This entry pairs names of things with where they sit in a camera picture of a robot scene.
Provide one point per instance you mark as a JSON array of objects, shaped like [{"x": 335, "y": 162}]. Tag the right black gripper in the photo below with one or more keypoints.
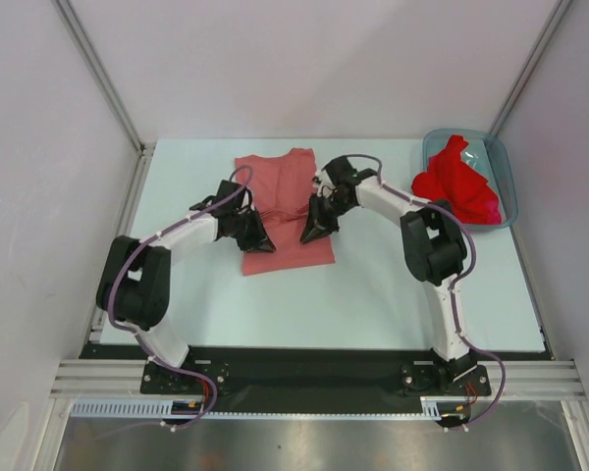
[{"x": 318, "y": 224}]

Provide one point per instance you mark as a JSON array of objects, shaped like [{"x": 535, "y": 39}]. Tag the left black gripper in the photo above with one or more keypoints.
[{"x": 258, "y": 240}]

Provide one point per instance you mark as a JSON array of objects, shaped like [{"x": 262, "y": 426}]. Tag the salmon pink t shirt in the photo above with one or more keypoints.
[{"x": 281, "y": 187}]

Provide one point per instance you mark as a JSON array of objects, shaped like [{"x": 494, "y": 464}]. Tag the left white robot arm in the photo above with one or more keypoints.
[{"x": 135, "y": 285}]

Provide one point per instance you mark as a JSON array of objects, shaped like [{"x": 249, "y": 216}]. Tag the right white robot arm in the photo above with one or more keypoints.
[{"x": 434, "y": 241}]

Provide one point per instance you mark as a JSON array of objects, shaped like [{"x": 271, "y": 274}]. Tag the bright red t shirt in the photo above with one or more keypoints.
[{"x": 448, "y": 177}]

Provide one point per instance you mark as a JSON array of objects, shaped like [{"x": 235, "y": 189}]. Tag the magenta pink garment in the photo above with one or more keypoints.
[{"x": 491, "y": 213}]

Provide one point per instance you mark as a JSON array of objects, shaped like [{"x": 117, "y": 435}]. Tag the clear blue plastic bin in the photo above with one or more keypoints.
[{"x": 485, "y": 154}]

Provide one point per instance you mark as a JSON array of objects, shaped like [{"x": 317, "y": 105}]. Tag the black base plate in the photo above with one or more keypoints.
[{"x": 324, "y": 398}]

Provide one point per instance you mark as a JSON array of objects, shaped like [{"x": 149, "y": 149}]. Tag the grey slotted cable duct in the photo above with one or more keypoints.
[{"x": 184, "y": 409}]

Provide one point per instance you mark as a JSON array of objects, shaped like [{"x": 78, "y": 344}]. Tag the left aluminium corner post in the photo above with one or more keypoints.
[{"x": 88, "y": 51}]

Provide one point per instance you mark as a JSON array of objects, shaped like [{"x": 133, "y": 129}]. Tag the aluminium corner post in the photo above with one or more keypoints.
[
  {"x": 538, "y": 52},
  {"x": 88, "y": 51}
]

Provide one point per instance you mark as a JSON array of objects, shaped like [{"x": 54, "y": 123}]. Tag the right aluminium corner post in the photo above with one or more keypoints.
[{"x": 538, "y": 52}]

